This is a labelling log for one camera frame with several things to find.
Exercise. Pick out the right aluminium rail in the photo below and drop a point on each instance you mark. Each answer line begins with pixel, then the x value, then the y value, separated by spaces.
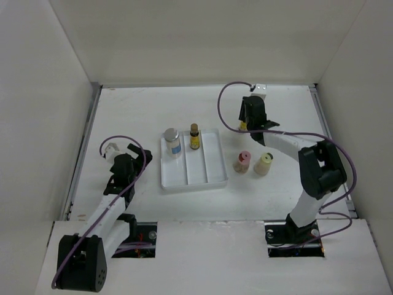
pixel 340 149

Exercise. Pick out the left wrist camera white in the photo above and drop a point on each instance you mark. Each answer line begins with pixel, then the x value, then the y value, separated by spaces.
pixel 111 151

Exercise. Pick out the pink-lid spice shaker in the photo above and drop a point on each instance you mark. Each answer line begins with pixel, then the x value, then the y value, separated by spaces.
pixel 241 165

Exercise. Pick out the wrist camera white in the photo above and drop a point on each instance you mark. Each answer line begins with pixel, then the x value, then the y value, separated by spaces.
pixel 259 90
pixel 111 151

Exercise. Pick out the left aluminium rail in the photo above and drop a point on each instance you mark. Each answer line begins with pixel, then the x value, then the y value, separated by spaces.
pixel 70 196

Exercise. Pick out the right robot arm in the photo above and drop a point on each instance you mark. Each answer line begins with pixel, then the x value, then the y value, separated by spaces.
pixel 321 169

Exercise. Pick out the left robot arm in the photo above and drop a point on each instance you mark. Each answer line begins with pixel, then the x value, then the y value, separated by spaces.
pixel 110 230

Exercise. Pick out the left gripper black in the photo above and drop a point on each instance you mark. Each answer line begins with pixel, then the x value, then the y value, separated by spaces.
pixel 138 161

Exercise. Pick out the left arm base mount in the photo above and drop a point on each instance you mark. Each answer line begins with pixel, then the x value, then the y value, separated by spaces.
pixel 144 239

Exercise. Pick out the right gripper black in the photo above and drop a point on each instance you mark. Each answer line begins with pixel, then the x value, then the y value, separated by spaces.
pixel 242 116

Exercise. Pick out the silver-lid jar blue label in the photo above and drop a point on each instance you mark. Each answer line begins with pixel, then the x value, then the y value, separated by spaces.
pixel 173 143

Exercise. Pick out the yellow-lid spice shaker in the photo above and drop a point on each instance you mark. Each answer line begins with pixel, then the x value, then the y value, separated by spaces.
pixel 262 166

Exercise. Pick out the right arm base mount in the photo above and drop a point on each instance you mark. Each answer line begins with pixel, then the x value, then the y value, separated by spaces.
pixel 284 240

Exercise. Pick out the aluminium rail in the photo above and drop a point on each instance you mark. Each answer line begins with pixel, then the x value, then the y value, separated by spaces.
pixel 70 196
pixel 340 149

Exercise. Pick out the amber bottle gold cap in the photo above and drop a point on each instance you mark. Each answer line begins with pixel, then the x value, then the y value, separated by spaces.
pixel 194 136
pixel 242 126

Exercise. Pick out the white three-compartment tray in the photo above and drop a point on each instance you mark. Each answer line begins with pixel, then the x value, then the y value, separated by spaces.
pixel 194 170

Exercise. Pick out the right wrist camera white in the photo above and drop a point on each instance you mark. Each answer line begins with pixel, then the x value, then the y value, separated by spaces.
pixel 259 90

